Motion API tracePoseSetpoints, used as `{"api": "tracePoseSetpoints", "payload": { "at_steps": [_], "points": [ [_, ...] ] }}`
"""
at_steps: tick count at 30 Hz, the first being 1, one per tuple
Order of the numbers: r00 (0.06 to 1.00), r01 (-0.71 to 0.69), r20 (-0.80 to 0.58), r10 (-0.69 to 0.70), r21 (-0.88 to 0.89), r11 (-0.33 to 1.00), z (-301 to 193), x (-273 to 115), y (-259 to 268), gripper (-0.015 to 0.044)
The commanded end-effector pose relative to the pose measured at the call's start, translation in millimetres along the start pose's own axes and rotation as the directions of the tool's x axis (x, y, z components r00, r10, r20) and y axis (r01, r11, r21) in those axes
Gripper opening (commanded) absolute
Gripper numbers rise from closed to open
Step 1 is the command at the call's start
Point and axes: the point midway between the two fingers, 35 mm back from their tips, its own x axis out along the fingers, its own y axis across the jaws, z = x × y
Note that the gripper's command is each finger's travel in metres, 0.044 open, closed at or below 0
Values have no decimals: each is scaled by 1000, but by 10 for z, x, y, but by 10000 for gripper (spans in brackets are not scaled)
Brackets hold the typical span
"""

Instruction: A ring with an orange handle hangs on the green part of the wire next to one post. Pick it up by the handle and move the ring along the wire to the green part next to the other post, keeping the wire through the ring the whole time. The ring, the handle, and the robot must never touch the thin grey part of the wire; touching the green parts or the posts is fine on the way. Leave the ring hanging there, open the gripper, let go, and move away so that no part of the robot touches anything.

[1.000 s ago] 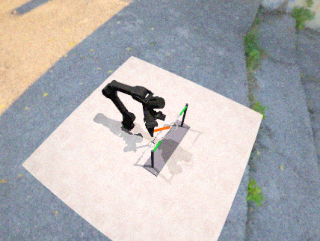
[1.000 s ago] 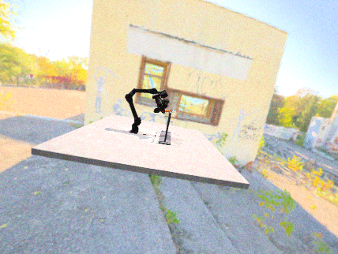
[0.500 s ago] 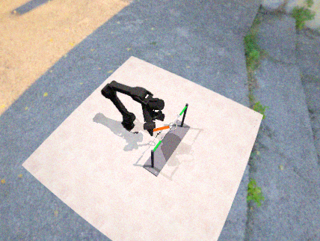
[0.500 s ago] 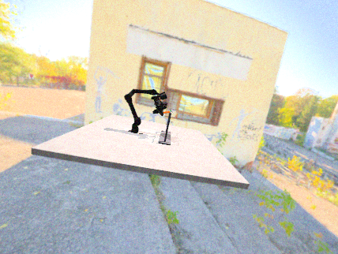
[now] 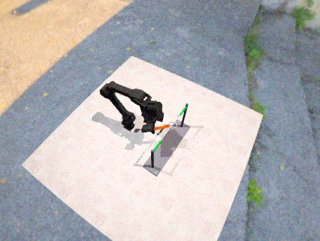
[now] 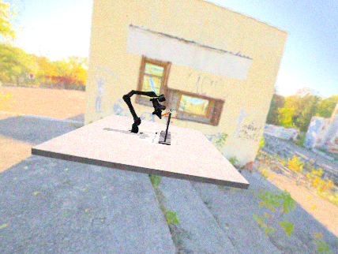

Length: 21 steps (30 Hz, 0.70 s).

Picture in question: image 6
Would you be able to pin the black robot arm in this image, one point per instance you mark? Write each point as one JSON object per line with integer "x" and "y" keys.
{"x": 136, "y": 119}

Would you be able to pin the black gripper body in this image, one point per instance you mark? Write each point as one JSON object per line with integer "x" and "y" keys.
{"x": 157, "y": 108}

